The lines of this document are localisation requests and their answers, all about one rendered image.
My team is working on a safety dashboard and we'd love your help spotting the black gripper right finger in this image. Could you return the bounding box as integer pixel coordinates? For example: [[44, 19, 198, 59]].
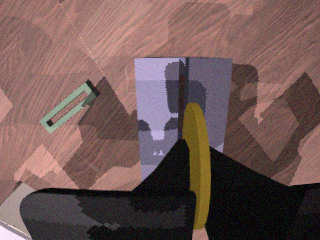
[[205, 147, 320, 240]]

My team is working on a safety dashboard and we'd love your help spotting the gold coin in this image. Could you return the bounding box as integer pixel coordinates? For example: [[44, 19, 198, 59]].
[[183, 103, 211, 229]]

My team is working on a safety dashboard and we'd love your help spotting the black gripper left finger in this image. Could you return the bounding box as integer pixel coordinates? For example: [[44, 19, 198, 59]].
[[19, 139, 197, 240]]

